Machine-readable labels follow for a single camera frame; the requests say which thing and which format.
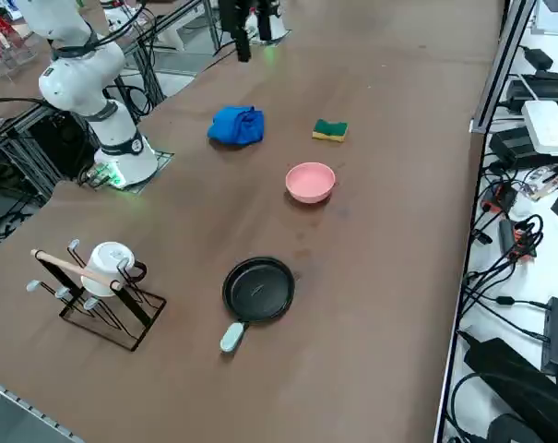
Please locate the green and yellow sponge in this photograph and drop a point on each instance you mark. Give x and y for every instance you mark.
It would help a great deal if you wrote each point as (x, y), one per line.
(330, 129)

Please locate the pink bowl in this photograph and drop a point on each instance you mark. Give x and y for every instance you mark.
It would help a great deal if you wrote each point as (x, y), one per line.
(311, 184)

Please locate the blue cloth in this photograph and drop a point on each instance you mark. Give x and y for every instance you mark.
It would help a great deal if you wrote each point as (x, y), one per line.
(234, 124)

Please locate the clear acrylic shelf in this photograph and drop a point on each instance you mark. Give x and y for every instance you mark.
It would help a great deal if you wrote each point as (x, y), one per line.
(6, 51)

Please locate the white mug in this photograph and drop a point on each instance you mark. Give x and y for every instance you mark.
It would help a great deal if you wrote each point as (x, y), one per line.
(108, 256)

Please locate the small black power adapter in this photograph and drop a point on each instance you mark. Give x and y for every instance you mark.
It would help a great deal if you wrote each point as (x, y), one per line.
(539, 57)

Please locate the long black device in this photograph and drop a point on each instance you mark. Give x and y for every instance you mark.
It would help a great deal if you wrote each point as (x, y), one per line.
(548, 83)

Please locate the orange and black connector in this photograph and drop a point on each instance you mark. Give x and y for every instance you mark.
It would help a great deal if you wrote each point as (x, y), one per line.
(495, 203)
(523, 244)

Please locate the white router box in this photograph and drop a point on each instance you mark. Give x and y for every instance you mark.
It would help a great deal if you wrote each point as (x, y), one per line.
(548, 127)

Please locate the printed packet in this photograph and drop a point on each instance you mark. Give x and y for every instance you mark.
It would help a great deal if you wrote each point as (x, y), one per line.
(548, 180)

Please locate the black metal frame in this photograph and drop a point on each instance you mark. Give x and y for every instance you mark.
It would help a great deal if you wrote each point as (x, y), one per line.
(52, 143)

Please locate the aluminium profile post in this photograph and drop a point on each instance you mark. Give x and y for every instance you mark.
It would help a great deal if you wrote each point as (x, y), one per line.
(500, 69)

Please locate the aluminium rail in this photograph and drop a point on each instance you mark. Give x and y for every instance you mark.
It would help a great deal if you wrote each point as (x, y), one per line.
(25, 406)

